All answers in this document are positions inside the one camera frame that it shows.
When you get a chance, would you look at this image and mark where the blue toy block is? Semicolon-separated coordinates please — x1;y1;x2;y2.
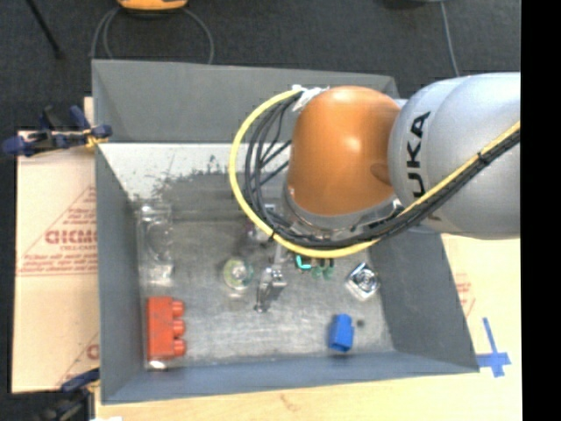
327;313;355;353

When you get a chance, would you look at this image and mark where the red toy building block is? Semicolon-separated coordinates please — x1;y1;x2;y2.
144;296;188;362

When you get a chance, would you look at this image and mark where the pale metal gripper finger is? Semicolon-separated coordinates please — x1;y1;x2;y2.
270;267;289;303
254;267;274;315

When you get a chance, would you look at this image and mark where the grey metal bin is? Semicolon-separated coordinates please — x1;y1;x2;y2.
90;59;480;405

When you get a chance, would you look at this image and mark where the tall clear glass jar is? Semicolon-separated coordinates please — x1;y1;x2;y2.
137;203;176;287

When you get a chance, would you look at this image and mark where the square clear glass dish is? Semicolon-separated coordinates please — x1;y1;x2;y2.
344;261;380;302

